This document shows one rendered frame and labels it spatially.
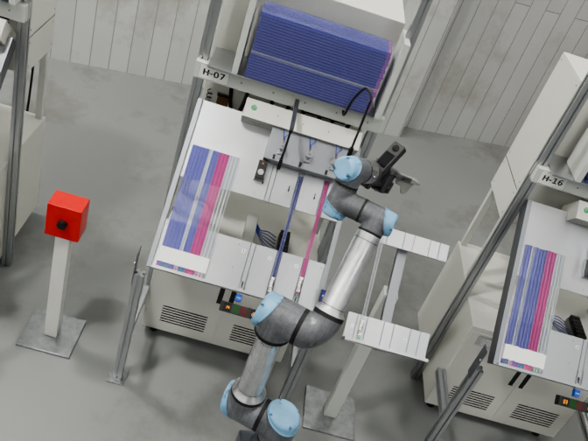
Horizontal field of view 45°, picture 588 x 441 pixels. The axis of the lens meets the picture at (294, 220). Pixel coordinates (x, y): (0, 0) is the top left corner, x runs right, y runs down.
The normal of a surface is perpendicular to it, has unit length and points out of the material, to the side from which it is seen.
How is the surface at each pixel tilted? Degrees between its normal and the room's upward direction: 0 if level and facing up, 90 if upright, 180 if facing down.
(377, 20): 90
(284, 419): 7
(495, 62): 90
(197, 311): 90
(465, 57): 90
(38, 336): 0
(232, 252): 44
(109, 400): 0
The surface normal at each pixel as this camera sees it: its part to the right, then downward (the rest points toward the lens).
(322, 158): 0.15, -0.15
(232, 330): -0.09, 0.58
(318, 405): 0.29, -0.77
